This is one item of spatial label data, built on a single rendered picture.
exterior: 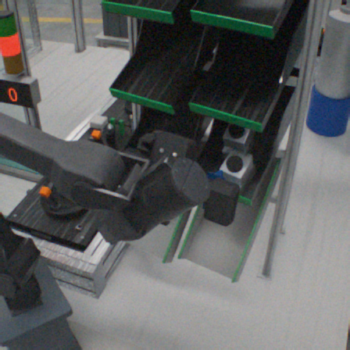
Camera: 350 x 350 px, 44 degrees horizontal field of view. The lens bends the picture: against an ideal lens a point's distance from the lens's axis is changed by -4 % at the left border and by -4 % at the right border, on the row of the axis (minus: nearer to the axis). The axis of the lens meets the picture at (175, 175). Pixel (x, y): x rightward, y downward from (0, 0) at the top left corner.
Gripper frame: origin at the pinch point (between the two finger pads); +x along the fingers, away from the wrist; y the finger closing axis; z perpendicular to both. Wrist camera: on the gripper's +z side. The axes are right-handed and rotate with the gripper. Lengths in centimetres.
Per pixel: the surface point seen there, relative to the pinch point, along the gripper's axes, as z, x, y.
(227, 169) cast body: -3.1, 11.8, -1.2
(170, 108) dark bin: 6.8, 6.4, 8.4
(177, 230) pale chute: -21.6, 15.1, 8.5
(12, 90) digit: -4, 19, 62
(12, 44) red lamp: 9, 18, 61
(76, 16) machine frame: 2, 109, 122
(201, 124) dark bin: 0.6, 19.6, 8.4
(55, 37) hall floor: -53, 297, 318
